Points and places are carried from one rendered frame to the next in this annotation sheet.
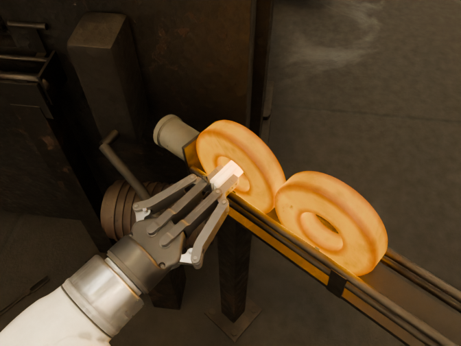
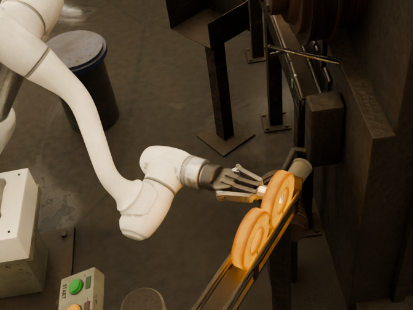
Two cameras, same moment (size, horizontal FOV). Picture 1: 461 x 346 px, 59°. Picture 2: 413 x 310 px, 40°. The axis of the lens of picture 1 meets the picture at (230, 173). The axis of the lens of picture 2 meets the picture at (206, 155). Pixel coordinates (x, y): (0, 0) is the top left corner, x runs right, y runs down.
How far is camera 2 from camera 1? 116 cm
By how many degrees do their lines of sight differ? 52
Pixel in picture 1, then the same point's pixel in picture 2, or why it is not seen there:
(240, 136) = (275, 179)
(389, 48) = not seen: outside the picture
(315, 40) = not seen: outside the picture
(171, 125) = (298, 163)
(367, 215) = (243, 234)
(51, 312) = (179, 155)
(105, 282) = (195, 165)
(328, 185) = (252, 215)
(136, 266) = (205, 173)
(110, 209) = (267, 176)
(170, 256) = (217, 185)
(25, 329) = (171, 151)
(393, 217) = not seen: outside the picture
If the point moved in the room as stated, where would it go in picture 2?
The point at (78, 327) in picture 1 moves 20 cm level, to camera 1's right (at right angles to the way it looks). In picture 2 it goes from (177, 165) to (191, 220)
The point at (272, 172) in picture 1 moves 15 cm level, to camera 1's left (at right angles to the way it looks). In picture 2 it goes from (266, 203) to (250, 162)
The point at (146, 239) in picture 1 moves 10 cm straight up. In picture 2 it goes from (222, 174) to (219, 149)
